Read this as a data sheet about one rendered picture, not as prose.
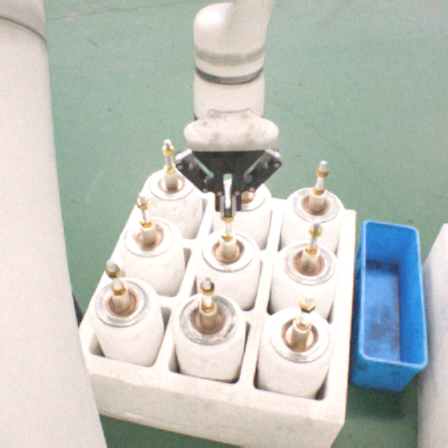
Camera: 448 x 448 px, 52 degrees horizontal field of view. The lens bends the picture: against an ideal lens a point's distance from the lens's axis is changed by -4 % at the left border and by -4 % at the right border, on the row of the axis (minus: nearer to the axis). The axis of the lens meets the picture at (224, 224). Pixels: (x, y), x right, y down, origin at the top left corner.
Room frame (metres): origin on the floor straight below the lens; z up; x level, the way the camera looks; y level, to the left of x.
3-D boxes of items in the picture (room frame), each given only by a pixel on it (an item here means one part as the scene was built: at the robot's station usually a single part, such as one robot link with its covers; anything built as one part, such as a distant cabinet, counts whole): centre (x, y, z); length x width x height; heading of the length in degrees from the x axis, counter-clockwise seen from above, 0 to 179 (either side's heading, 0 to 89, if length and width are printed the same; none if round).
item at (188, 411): (0.44, 0.00, 0.09); 0.39 x 0.39 x 0.18; 78
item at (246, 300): (0.44, -0.01, 0.16); 0.10 x 0.10 x 0.18
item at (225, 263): (0.44, -0.01, 0.25); 0.08 x 0.08 x 0.01
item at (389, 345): (0.47, -0.29, 0.06); 0.30 x 0.11 x 0.12; 168
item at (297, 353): (0.30, -0.10, 0.25); 0.08 x 0.08 x 0.01
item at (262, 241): (0.55, -0.03, 0.16); 0.10 x 0.10 x 0.18
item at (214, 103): (0.42, -0.01, 0.53); 0.11 x 0.09 x 0.06; 2
